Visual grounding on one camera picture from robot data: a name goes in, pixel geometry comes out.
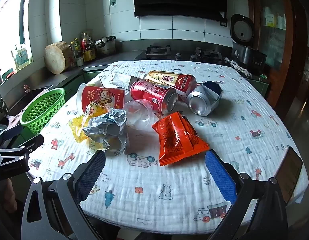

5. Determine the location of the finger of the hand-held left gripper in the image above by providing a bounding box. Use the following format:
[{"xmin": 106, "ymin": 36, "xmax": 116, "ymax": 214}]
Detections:
[
  {"xmin": 0, "ymin": 124, "xmax": 23, "ymax": 148},
  {"xmin": 17, "ymin": 134, "xmax": 45, "ymax": 154}
]

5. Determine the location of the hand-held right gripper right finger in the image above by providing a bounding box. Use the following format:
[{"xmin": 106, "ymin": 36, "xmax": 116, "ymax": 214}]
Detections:
[{"xmin": 205, "ymin": 149, "xmax": 288, "ymax": 240}]

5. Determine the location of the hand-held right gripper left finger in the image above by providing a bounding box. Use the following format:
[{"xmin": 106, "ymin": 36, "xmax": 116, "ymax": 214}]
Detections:
[{"xmin": 21, "ymin": 150, "xmax": 106, "ymax": 240}]

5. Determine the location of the green plastic basket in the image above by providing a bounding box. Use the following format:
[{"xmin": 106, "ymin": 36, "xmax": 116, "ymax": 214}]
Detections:
[{"xmin": 20, "ymin": 87, "xmax": 66, "ymax": 135}]

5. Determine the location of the yellow plastic wrapper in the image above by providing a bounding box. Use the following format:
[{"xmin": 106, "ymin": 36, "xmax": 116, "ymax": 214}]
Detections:
[{"xmin": 69, "ymin": 102, "xmax": 110, "ymax": 151}]

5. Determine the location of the silver yellow wrapper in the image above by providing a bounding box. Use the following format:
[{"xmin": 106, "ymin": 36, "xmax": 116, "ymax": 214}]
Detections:
[{"xmin": 82, "ymin": 108, "xmax": 130, "ymax": 154}]

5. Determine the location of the orange snack packet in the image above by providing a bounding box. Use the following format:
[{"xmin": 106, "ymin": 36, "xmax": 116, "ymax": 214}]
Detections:
[{"xmin": 151, "ymin": 112, "xmax": 210, "ymax": 167}]

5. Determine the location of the crushed silver blue can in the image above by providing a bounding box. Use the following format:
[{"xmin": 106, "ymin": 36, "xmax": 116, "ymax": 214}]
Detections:
[{"xmin": 187, "ymin": 81, "xmax": 223, "ymax": 117}]

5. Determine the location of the clear plastic cup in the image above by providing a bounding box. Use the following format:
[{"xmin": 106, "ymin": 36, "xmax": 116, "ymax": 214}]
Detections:
[{"xmin": 123, "ymin": 99, "xmax": 154, "ymax": 130}]

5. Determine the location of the white plastic cup lid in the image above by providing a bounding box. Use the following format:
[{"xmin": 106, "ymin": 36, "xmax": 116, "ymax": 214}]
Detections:
[{"xmin": 76, "ymin": 83, "xmax": 125, "ymax": 114}]

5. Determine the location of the white blue milk carton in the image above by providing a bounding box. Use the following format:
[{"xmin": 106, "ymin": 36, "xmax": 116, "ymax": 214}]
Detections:
[{"xmin": 99, "ymin": 72, "xmax": 138, "ymax": 88}]

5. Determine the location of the red soda can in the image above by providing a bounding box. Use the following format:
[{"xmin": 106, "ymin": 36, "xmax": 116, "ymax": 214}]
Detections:
[{"xmin": 130, "ymin": 79, "xmax": 179, "ymax": 115}]

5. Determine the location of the orange drink bottle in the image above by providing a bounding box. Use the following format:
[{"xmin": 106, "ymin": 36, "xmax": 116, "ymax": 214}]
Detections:
[{"xmin": 144, "ymin": 70, "xmax": 197, "ymax": 97}]

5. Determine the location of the pink dish cloth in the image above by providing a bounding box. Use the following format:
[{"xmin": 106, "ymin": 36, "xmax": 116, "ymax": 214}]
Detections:
[{"xmin": 6, "ymin": 110, "xmax": 28, "ymax": 130}]

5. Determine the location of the steel faucet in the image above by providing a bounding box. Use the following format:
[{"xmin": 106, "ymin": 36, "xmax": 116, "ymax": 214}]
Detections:
[{"xmin": 0, "ymin": 79, "xmax": 8, "ymax": 117}]

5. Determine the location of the steel sink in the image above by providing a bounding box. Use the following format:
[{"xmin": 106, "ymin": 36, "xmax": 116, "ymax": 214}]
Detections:
[{"xmin": 8, "ymin": 86, "xmax": 53, "ymax": 115}]

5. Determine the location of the white printed tablecloth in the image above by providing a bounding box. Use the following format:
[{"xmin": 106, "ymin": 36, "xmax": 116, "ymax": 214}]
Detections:
[{"xmin": 28, "ymin": 60, "xmax": 309, "ymax": 233}]

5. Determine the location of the dark brown flat panel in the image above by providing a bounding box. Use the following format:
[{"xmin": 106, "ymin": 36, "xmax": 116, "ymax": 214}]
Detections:
[{"xmin": 274, "ymin": 146, "xmax": 304, "ymax": 204}]

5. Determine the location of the round wooden chopping block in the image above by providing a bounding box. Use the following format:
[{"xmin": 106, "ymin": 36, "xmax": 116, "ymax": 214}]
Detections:
[{"xmin": 44, "ymin": 41, "xmax": 73, "ymax": 75}]

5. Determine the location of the large cooking oil bottle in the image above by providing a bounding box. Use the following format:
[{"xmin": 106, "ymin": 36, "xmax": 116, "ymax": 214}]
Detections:
[{"xmin": 82, "ymin": 33, "xmax": 96, "ymax": 62}]

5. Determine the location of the white crumpled rag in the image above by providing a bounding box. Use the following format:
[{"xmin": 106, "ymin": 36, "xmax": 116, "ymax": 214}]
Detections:
[{"xmin": 224, "ymin": 57, "xmax": 252, "ymax": 78}]

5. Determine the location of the kitchen window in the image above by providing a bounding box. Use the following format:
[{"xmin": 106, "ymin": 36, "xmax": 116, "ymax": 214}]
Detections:
[{"xmin": 0, "ymin": 0, "xmax": 35, "ymax": 80}]

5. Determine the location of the steel pressure cooker pot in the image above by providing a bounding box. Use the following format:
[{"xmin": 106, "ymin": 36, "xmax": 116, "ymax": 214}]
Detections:
[{"xmin": 94, "ymin": 36, "xmax": 117, "ymax": 56}]

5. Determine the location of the black gas stove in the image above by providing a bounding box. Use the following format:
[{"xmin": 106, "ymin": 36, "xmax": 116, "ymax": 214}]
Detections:
[{"xmin": 134, "ymin": 45, "xmax": 226, "ymax": 62}]

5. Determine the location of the black rice cooker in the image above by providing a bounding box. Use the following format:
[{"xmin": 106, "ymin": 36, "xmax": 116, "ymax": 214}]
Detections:
[{"xmin": 230, "ymin": 14, "xmax": 267, "ymax": 73}]

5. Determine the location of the wooden glass-door cabinet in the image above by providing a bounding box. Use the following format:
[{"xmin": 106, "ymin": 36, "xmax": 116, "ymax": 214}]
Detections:
[{"xmin": 247, "ymin": 0, "xmax": 309, "ymax": 102}]

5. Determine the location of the detergent bottle with handle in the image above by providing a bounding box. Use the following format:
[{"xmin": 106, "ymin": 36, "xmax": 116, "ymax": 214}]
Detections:
[{"xmin": 11, "ymin": 43, "xmax": 33, "ymax": 71}]

